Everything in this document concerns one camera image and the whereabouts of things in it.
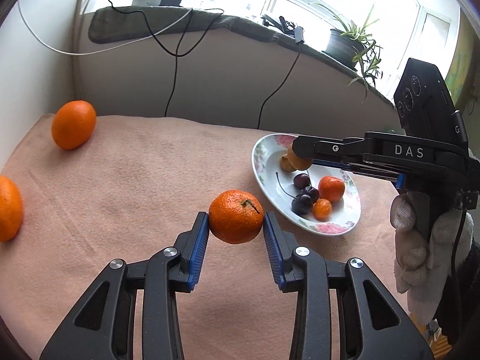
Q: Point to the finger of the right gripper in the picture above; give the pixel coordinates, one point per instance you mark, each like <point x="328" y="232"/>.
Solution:
<point x="352" y="150"/>
<point x="360" y="170"/>

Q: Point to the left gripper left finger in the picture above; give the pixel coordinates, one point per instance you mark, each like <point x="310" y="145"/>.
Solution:
<point x="101" y="323"/>

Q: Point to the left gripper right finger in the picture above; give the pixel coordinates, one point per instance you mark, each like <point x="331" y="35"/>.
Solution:
<point x="372" y="324"/>

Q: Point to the brown round fruit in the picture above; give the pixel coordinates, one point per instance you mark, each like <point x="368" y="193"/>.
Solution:
<point x="296" y="162"/>

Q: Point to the dark cherry long stem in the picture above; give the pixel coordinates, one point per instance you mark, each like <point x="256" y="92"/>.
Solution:
<point x="312" y="192"/>

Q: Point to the small kumquat orange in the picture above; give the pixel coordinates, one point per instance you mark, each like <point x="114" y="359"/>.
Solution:
<point x="322" y="209"/>

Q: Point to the stemmed mandarin orange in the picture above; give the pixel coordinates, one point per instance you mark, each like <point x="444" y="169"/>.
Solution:
<point x="235" y="217"/>

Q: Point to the small brown fruit with stem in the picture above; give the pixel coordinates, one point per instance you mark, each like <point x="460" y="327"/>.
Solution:
<point x="285" y="164"/>

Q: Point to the right white gloved hand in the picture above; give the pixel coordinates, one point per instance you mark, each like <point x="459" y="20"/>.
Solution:
<point x="440" y="280"/>

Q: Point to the small mandarin on plate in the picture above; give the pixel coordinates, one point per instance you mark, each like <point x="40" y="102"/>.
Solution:
<point x="331" y="188"/>

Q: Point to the floral white plate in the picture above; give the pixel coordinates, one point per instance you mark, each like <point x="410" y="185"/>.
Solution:
<point x="278" y="186"/>

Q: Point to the dark cherry on plate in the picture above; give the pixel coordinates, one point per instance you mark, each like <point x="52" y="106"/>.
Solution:
<point x="301" y="204"/>

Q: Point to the potted spider plant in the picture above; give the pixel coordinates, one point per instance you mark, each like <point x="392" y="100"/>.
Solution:
<point x="352" y="45"/>

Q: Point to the black device on sill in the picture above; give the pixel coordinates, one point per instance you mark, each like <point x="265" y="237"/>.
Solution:
<point x="288" y="28"/>

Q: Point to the pink fleece table cloth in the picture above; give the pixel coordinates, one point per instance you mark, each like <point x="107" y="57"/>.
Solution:
<point x="127" y="193"/>

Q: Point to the large orange left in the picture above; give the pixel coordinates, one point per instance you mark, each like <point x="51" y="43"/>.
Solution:
<point x="12" y="209"/>

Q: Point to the large orange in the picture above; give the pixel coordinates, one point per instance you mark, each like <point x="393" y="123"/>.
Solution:
<point x="73" y="124"/>
<point x="12" y="209"/>

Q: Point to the large orange far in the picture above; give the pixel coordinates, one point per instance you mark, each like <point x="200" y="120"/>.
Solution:
<point x="73" y="124"/>

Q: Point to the dark green sill cloth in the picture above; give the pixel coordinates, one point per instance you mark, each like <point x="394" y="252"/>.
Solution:
<point x="227" y="61"/>

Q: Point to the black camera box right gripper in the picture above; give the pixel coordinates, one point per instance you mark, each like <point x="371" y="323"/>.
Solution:
<point x="425" y="106"/>

